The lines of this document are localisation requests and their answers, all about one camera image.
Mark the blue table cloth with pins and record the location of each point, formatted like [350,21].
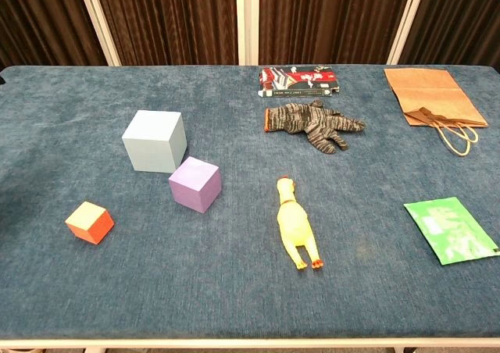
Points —
[218,282]

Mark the large light blue cube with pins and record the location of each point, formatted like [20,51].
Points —
[150,150]

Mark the dark brown curtain panel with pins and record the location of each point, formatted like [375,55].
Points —
[461,21]
[328,21]
[43,21]
[168,21]

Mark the medium purple cube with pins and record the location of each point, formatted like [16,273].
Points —
[191,193]

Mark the yellow rubber chicken toy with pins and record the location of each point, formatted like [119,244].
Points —
[293,220]

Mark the grey striped knit glove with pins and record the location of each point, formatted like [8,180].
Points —
[308,122]

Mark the small orange cube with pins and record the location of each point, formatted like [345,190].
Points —
[93,228]

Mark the red black printed box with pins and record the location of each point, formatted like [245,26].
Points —
[297,80]

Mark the white partition frame post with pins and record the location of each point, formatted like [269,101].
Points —
[247,21]
[99,25]
[408,21]

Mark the green foil packet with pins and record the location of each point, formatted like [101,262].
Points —
[449,232]

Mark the brown paper bag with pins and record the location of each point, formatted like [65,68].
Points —
[429,95]

